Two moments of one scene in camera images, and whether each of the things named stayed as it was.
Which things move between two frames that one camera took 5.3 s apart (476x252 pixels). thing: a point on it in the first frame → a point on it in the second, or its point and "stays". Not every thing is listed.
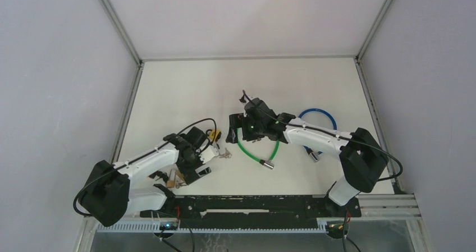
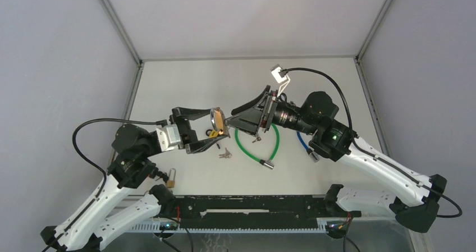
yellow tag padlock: [211, 136] stays
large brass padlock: [180, 177] → [218, 119]
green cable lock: [267, 164] stays
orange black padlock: [163, 175] stays
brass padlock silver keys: [227, 155] stays
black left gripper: [190, 174] → [188, 136]
